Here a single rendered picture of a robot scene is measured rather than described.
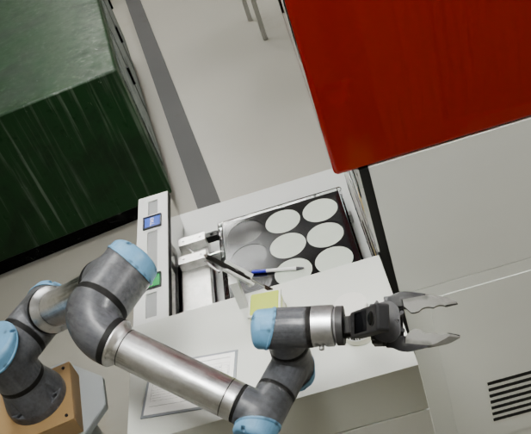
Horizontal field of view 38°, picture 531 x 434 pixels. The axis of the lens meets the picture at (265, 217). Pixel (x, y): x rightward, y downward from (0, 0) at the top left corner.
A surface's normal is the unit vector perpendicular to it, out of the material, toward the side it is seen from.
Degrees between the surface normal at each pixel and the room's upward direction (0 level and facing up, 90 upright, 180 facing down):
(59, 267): 0
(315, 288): 0
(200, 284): 0
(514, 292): 90
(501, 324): 90
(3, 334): 9
